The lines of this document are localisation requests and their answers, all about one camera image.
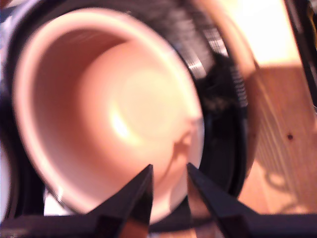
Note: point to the black Philips rice cooker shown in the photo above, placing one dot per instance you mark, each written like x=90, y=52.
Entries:
x=223, y=148

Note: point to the black metal pot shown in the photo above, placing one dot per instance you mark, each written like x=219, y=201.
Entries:
x=99, y=99

